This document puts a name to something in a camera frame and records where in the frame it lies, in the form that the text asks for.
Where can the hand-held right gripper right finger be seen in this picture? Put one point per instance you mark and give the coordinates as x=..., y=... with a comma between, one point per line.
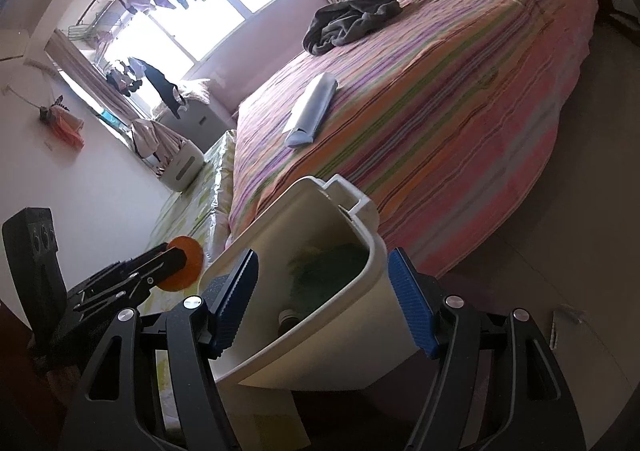
x=415, y=306

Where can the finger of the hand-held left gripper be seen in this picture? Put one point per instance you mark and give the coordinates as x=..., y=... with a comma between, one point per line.
x=130, y=288
x=160, y=258

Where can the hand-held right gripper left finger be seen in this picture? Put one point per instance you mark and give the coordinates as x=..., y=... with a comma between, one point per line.
x=230, y=306

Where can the orange round pad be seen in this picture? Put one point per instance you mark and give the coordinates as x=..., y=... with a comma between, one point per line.
x=192, y=261

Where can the brown bottle with white cap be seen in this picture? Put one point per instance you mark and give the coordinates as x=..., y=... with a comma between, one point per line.
x=287, y=320

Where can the dark green plush toy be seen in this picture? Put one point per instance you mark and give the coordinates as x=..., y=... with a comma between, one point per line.
x=340, y=271

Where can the cream plastic bin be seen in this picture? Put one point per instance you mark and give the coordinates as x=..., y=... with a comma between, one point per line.
x=300, y=216

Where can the low table with yellow-checked cover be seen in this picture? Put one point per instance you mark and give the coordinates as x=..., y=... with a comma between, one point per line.
x=190, y=216

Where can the small white storage box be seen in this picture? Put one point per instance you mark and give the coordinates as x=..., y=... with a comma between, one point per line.
x=182, y=166

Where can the beige hanging cloth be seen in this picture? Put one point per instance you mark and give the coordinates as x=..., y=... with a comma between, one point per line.
x=150, y=141

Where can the dark wooden door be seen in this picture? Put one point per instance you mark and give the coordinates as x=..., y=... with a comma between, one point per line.
x=20, y=381

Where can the paper scrap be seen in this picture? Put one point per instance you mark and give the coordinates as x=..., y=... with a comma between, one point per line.
x=554, y=331

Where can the white washing machine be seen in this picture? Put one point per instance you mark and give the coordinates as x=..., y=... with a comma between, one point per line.
x=205, y=121

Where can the black hanging garment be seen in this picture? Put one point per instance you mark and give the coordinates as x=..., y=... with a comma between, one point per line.
x=162, y=86

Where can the sock drying hanger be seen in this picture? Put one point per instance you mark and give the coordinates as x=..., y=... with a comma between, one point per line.
x=125, y=78

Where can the bed with striped sheet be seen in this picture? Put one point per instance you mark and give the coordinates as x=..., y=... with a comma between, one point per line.
x=450, y=106

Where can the white air conditioner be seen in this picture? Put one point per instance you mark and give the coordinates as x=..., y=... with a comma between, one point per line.
x=12, y=48

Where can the white blue folded pouch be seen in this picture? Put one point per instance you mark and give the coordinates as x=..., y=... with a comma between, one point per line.
x=310, y=111

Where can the window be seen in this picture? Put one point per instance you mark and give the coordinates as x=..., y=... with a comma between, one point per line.
x=210, y=31

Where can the dark grey blanket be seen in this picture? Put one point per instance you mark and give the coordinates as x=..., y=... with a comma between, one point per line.
x=350, y=23

